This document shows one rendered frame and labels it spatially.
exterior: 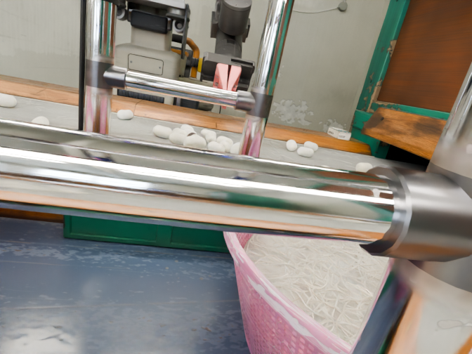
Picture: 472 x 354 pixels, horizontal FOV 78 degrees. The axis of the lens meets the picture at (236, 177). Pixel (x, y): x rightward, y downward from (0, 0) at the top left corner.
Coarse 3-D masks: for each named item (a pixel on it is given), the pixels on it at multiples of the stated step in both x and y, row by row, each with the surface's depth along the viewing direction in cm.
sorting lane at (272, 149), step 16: (16, 96) 59; (0, 112) 46; (16, 112) 47; (32, 112) 49; (48, 112) 52; (64, 112) 54; (112, 112) 62; (112, 128) 50; (128, 128) 52; (144, 128) 55; (176, 144) 48; (208, 144) 52; (272, 144) 64; (288, 160) 52; (304, 160) 55; (320, 160) 58; (336, 160) 61; (352, 160) 64; (368, 160) 68
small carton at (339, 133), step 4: (332, 128) 77; (336, 128) 79; (328, 132) 79; (332, 132) 77; (336, 132) 75; (340, 132) 74; (344, 132) 74; (348, 132) 74; (336, 136) 74; (340, 136) 74; (344, 136) 74; (348, 136) 74
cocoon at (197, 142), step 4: (188, 136) 46; (192, 136) 46; (196, 136) 46; (184, 140) 45; (188, 140) 45; (192, 140) 45; (196, 140) 46; (200, 140) 46; (204, 140) 47; (184, 144) 45; (188, 144) 45; (192, 144) 45; (196, 144) 46; (200, 144) 46; (204, 144) 47; (200, 148) 47
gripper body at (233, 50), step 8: (224, 40) 59; (216, 48) 59; (224, 48) 58; (232, 48) 58; (240, 48) 60; (224, 56) 56; (232, 56) 57; (240, 56) 59; (240, 64) 56; (248, 64) 57; (208, 72) 59; (248, 72) 59; (200, 80) 60; (208, 80) 60
